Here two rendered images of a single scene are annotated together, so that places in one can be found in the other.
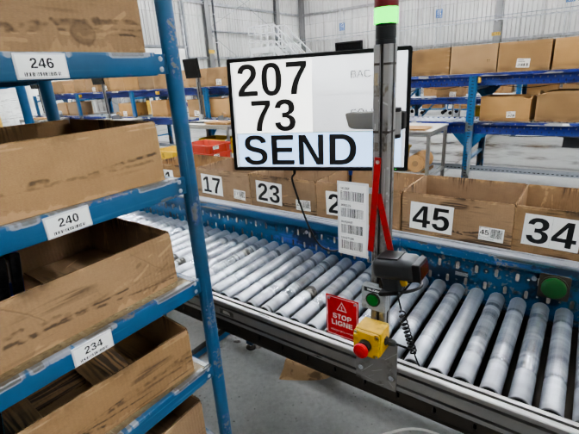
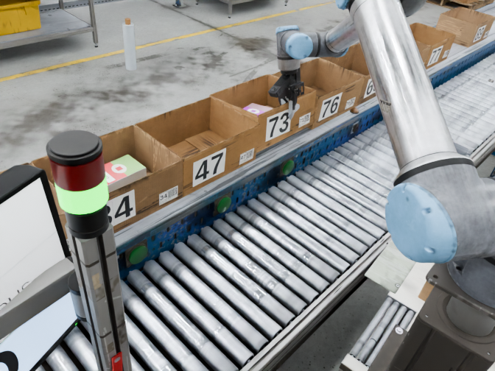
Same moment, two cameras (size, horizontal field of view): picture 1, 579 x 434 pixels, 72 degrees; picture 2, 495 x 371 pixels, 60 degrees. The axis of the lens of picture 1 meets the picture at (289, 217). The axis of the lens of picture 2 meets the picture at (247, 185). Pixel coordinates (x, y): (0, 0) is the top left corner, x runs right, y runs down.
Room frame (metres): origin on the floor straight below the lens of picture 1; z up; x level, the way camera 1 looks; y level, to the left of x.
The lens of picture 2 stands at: (0.74, 0.10, 1.90)
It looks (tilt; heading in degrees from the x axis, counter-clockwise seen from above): 38 degrees down; 273
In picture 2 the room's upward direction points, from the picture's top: 7 degrees clockwise
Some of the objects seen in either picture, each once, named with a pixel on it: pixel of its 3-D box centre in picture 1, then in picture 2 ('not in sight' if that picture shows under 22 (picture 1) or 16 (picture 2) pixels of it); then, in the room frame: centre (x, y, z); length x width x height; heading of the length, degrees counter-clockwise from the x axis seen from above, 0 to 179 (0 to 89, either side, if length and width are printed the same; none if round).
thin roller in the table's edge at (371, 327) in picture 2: not in sight; (372, 326); (0.33, -0.75, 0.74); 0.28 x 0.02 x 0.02; 59
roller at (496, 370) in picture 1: (506, 342); (161, 333); (0.98, -0.61, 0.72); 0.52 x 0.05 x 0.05; 143
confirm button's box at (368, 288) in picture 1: (375, 297); not in sight; (0.90, -0.21, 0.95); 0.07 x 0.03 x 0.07; 53
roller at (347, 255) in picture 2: not in sight; (305, 227); (0.55, -1.18, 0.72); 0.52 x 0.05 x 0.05; 143
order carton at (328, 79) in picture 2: not in sight; (315, 91); (0.56, -1.94, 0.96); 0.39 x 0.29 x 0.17; 53
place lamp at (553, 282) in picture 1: (553, 288); (138, 255); (1.11, -0.83, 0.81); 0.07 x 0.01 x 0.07; 53
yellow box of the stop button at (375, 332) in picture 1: (383, 344); not in sight; (0.86, -0.22, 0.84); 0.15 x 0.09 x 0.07; 53
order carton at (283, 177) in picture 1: (298, 187); not in sight; (1.96, -0.05, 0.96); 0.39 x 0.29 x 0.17; 53
